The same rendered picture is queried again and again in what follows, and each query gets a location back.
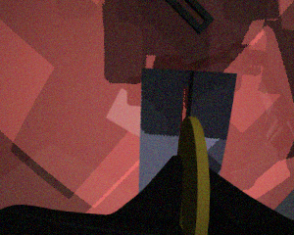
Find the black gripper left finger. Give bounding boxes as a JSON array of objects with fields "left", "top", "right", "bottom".
[{"left": 0, "top": 156, "right": 183, "bottom": 235}]

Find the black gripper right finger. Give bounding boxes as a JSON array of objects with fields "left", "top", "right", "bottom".
[{"left": 207, "top": 169, "right": 294, "bottom": 235}]

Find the gold coin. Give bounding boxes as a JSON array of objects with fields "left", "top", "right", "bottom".
[{"left": 178, "top": 117, "right": 211, "bottom": 235}]

